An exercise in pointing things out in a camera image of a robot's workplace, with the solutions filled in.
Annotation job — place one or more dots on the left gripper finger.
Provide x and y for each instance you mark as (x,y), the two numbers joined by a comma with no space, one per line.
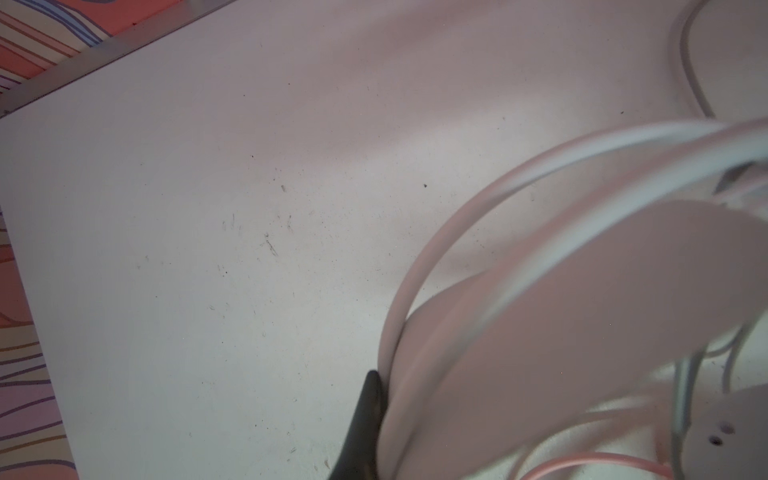
(357,458)

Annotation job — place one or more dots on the white headphones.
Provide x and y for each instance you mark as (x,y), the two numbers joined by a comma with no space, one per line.
(624,281)

